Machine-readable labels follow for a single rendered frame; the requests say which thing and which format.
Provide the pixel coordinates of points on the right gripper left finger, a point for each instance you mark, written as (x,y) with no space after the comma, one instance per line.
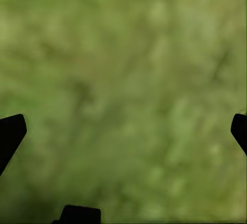
(12,131)

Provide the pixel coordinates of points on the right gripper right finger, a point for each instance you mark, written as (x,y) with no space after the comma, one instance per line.
(239,130)

